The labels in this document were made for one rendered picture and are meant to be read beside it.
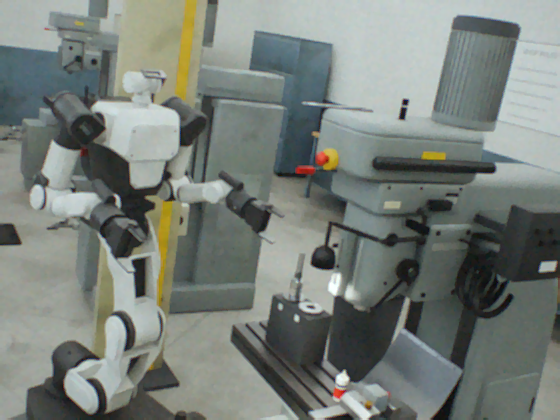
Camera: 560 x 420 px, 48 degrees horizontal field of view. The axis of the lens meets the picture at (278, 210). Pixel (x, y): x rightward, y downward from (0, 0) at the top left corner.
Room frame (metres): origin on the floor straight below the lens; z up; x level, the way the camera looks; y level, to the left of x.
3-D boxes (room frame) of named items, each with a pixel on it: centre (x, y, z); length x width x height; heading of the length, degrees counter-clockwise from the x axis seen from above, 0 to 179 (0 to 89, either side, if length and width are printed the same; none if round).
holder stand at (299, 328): (2.19, -0.14, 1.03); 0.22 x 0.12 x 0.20; 40
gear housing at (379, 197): (1.89, -0.35, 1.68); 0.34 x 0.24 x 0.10; 122
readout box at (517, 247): (1.75, -0.74, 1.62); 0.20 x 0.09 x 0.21; 122
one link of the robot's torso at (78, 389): (2.11, 0.56, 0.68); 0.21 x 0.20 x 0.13; 51
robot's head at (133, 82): (2.06, 0.51, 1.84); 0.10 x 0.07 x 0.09; 141
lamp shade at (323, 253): (1.74, -0.15, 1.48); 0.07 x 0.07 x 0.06
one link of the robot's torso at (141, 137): (2.11, 0.55, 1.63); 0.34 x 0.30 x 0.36; 141
